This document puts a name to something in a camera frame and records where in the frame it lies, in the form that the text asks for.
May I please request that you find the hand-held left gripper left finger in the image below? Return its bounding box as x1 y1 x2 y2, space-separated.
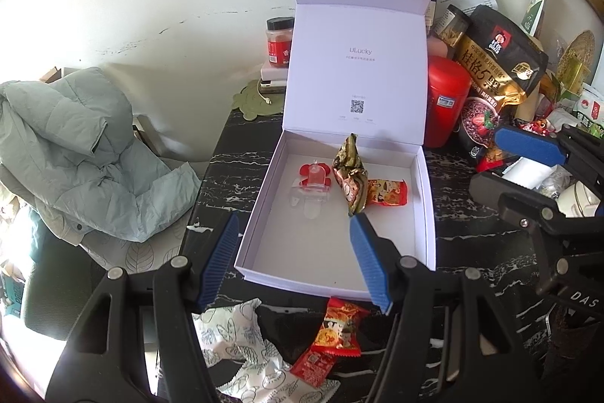
45 212 240 403

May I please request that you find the red label jar black lid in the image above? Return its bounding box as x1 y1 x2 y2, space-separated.
265 17 296 68

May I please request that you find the chair with leaf-patterned cushion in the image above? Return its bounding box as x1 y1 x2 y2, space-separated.
19 115 208 338

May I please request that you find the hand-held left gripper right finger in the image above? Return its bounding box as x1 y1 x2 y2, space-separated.
349 213 543 403

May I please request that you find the black gold cereal bag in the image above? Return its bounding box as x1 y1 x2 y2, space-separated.
454 4 550 162

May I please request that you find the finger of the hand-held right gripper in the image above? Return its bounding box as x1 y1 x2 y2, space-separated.
469 171 604 296
495 124 604 178

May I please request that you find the pale green puffer jacket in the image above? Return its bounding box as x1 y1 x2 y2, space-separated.
0 67 203 243

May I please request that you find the cream flask with pink heart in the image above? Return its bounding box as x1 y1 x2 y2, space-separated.
557 183 604 219

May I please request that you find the white gift box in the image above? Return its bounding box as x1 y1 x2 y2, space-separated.
234 0 437 301

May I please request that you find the red fan toy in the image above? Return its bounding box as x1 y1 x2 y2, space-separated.
288 157 331 222

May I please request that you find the brown gold snack packet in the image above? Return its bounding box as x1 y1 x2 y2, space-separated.
331 133 368 182
336 171 370 216

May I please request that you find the clear plastic bag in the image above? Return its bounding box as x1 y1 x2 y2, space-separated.
538 164 574 201

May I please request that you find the white patterned snack packet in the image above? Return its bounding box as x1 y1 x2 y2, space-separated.
203 337 341 403
193 298 265 366

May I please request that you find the white paper roll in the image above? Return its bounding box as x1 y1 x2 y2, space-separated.
502 157 553 191

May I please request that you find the small red sachet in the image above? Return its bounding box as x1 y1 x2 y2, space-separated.
289 349 337 387

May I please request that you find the round woven straw mat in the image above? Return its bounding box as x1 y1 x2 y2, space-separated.
559 30 596 78

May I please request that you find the green white carton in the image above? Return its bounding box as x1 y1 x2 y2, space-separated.
573 84 604 137

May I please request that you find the red canister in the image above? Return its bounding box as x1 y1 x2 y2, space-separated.
423 56 471 149

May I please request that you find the beige cardboard sheet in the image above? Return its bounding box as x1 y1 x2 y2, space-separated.
514 94 539 120

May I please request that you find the small red orange packet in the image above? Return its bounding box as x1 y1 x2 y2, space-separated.
476 143 508 172

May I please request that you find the gold snack pack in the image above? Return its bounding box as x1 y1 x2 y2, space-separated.
433 4 473 49

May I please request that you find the white power bank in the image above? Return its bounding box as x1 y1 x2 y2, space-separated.
259 75 288 97

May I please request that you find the green scalloped mat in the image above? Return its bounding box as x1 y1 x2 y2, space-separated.
230 81 286 120

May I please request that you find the red cartoon snack packet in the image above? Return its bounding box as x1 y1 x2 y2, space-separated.
314 296 371 359
365 179 407 208

